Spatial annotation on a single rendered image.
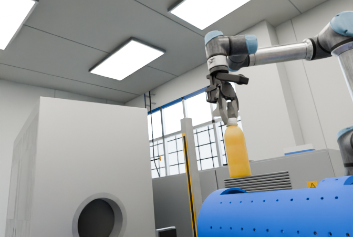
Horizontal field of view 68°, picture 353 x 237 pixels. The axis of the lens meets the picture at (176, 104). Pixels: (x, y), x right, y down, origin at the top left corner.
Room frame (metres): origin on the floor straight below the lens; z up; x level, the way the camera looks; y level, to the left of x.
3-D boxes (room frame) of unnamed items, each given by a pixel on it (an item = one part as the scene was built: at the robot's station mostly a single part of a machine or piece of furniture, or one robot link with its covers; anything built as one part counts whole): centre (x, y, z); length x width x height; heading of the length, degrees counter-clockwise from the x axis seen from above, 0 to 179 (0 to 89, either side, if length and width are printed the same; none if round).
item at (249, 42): (0.92, -0.27, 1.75); 0.11 x 0.11 x 0.08; 0
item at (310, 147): (2.41, -1.05, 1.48); 0.24 x 0.12 x 0.08; 55
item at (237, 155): (0.88, -0.18, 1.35); 0.07 x 0.07 x 0.19
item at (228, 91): (0.90, -0.16, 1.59); 0.09 x 0.08 x 0.12; 39
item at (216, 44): (0.90, -0.17, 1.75); 0.09 x 0.08 x 0.11; 90
